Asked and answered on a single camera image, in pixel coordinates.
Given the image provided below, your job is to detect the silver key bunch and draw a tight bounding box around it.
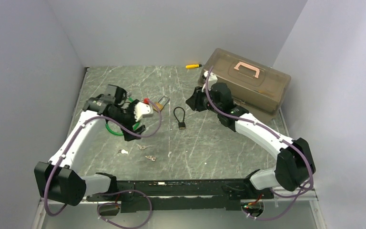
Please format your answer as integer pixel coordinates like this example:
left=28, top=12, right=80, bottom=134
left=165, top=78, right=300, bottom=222
left=145, top=156, right=156, bottom=162

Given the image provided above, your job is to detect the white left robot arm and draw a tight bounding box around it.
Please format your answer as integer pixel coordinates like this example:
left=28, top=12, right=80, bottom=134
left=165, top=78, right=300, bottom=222
left=34, top=84, right=153, bottom=206

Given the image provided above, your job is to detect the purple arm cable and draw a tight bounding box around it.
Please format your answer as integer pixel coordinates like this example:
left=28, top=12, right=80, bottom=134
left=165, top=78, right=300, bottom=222
left=204, top=65, right=315, bottom=221
left=43, top=99, right=162, bottom=229

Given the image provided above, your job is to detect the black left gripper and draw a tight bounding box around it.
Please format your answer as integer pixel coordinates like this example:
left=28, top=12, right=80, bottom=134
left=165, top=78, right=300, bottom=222
left=110, top=100, right=146, bottom=141

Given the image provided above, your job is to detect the brass padlock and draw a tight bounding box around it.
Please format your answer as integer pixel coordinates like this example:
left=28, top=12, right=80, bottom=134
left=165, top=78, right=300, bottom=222
left=152, top=95, right=170, bottom=112

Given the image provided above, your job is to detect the yellow screwdriver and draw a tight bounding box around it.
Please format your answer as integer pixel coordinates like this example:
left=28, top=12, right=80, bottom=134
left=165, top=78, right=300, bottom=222
left=185, top=64, right=202, bottom=69

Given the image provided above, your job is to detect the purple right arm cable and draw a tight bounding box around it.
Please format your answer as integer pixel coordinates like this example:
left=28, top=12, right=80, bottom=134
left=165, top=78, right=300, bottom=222
left=204, top=65, right=315, bottom=221

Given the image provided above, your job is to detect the small silver key pair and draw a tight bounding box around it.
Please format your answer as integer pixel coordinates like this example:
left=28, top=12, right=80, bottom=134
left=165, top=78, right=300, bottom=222
left=137, top=144, right=151, bottom=150

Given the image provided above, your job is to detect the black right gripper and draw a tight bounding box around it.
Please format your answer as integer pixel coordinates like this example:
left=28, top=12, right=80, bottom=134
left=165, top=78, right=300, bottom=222
left=185, top=85, right=222, bottom=115

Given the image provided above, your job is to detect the translucent brown toolbox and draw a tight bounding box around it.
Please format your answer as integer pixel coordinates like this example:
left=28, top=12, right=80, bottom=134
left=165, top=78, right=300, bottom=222
left=198, top=48, right=291, bottom=123

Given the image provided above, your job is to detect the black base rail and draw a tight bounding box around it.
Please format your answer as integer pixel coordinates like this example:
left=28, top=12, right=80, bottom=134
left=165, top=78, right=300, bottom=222
left=86, top=178, right=274, bottom=213

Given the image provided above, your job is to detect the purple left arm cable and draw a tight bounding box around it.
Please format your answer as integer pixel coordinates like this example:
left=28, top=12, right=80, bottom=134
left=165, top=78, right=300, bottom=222
left=43, top=99, right=162, bottom=229

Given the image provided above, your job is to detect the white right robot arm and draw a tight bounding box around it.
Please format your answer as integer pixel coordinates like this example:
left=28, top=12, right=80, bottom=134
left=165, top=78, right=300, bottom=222
left=185, top=83, right=316, bottom=198

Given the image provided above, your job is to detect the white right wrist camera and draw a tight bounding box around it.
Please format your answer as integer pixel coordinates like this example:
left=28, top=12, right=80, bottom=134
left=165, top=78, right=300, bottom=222
left=202, top=71, right=218, bottom=92

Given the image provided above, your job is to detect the green cable lock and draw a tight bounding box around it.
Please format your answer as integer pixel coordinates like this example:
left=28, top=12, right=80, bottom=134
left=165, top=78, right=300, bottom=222
left=105, top=92, right=141, bottom=137

